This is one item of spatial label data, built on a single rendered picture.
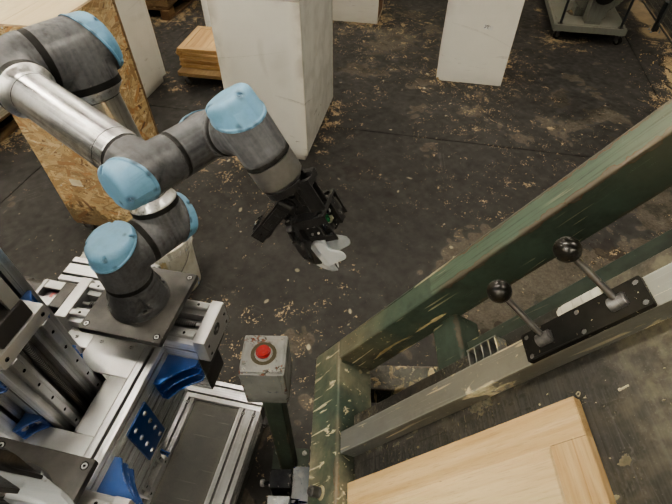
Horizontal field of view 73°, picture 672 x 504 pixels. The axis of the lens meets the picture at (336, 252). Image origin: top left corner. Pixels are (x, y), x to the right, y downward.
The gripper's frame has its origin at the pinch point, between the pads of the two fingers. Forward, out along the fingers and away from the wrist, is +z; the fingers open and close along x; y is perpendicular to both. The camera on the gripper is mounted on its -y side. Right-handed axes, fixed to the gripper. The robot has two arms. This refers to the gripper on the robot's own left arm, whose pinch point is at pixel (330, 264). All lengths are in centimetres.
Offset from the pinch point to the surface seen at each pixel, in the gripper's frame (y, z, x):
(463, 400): 17.7, 26.8, -13.2
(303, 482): -31, 53, -22
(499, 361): 25.5, 20.7, -9.2
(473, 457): 19.3, 28.7, -22.6
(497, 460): 23.7, 26.7, -23.6
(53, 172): -202, -7, 102
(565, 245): 39.2, -0.2, -4.5
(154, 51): -254, -12, 289
